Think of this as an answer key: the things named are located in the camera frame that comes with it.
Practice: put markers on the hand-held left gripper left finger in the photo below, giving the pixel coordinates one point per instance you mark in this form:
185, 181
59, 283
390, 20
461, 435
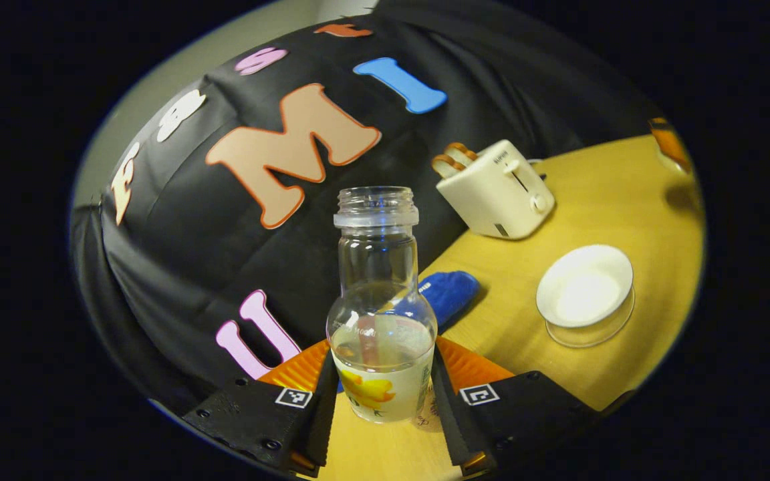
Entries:
323, 414

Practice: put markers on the cream toaster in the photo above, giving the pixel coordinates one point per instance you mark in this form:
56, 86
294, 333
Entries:
492, 197

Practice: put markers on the white teacup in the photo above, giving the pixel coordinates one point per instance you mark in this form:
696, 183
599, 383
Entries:
582, 287

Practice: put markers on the brown toast slice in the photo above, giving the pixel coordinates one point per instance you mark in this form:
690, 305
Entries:
462, 151
448, 166

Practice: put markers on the white saucer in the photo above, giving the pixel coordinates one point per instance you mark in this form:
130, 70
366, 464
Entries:
599, 333

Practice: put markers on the blue towel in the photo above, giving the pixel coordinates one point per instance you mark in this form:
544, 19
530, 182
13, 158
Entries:
452, 294

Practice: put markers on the black backdrop cloth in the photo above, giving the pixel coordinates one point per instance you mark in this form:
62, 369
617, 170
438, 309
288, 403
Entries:
191, 234

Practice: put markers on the round brown coaster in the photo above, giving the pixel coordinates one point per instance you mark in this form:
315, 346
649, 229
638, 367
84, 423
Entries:
427, 414

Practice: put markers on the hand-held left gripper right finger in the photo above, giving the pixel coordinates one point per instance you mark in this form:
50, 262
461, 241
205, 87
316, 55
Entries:
444, 414

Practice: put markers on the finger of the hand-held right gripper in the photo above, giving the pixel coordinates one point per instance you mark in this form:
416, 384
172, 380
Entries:
669, 140

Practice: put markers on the clear plastic water bottle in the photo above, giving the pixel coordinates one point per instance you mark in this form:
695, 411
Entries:
381, 347

